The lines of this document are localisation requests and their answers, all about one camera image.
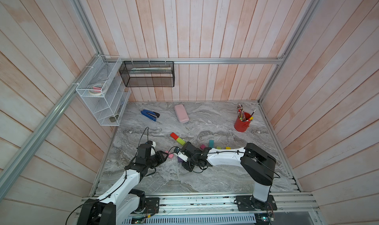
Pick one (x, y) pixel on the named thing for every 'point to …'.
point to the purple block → (179, 160)
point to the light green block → (218, 147)
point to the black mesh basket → (148, 73)
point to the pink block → (170, 155)
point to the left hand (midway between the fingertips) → (167, 157)
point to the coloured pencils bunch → (242, 114)
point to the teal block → (211, 143)
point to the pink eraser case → (181, 113)
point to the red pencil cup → (241, 126)
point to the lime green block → (180, 141)
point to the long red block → (174, 135)
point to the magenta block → (202, 146)
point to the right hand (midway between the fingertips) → (184, 162)
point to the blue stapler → (152, 115)
